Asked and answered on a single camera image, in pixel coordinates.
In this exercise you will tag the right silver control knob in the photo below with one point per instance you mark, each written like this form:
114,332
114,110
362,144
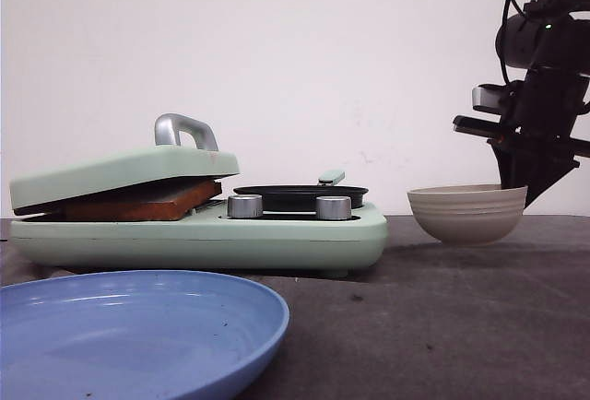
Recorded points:
333,207

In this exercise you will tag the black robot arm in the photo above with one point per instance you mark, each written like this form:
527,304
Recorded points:
543,34

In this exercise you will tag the beige ceramic bowl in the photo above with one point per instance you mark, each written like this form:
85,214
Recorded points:
467,215

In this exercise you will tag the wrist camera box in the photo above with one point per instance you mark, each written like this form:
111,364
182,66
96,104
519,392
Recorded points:
493,99

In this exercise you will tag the left silver control knob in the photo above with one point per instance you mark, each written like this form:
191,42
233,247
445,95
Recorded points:
244,206

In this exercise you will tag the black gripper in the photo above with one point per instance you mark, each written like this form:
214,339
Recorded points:
532,142

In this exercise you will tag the silver control knob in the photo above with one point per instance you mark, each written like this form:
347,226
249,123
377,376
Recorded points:
333,207
244,206

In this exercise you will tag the mint green breakfast maker base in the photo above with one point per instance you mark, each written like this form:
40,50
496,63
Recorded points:
208,239

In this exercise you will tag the small black frying pan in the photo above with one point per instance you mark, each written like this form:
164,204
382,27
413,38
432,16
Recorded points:
302,197

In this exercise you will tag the blue plate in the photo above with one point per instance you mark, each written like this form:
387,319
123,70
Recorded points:
138,335

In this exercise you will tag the white bread slice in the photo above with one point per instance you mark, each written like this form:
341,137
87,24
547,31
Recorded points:
167,200

